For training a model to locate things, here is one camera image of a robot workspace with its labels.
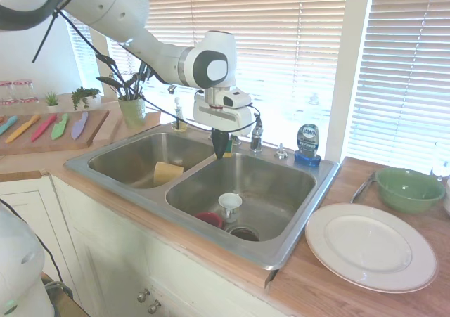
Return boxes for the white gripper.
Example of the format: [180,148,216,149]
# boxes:
[193,92,262,160]

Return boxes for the clear jar with dish brush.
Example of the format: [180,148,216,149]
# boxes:
[171,96,189,133]

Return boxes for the white cup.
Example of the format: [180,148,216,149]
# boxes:
[217,192,244,224]

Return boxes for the red cup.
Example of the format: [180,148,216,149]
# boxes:
[193,211,225,231]

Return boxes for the stainless steel double sink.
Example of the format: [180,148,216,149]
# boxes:
[63,124,342,272]

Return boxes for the blue Dawn dish soap bottle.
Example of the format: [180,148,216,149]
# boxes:
[293,123,323,167]

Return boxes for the dark-leaf plant in green pot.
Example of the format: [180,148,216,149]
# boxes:
[96,61,156,130]

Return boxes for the dark brown sink drain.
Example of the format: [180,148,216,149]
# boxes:
[224,225,262,242]

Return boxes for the wide white window blind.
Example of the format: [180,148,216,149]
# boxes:
[105,0,349,148]

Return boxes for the wooden cutting board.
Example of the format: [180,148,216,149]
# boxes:
[0,109,111,157]

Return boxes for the purple knife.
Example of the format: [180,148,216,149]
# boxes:
[70,111,90,141]

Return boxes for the small leafy potted plant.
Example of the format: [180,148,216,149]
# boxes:
[70,86,103,112]

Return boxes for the white base cabinets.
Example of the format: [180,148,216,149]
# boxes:
[0,174,284,317]

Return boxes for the metal utensil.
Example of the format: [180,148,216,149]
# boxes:
[349,170,379,205]

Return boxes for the green knife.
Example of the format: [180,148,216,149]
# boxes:
[51,112,70,142]

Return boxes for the small spiky potted plant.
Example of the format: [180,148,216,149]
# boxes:
[44,91,61,114]

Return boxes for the red knife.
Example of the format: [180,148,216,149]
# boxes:
[30,114,58,143]

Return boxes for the large white dinner plate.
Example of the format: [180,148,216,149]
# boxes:
[304,202,439,295]

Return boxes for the green bowl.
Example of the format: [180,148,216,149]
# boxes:
[375,167,446,215]

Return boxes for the orange knife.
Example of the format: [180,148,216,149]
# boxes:
[4,113,41,143]

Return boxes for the narrow white window blind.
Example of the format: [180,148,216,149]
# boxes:
[347,0,450,165]

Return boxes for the teal knife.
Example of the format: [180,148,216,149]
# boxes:
[0,115,19,136]

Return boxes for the clear drinking glass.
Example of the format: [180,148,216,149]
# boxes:
[430,141,450,183]

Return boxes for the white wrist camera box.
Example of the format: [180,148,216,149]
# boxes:
[222,89,254,109]

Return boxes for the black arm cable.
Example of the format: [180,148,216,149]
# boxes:
[32,7,263,133]

